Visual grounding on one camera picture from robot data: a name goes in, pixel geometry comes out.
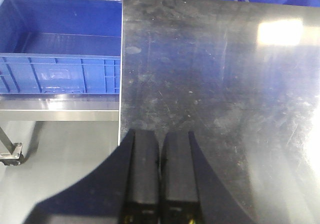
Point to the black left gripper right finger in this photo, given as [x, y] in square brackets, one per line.
[179, 199]

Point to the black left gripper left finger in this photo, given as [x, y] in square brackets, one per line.
[142, 200]

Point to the cart caster wheel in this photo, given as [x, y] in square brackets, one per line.
[14, 155]

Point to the blue crate beside table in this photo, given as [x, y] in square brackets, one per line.
[60, 46]

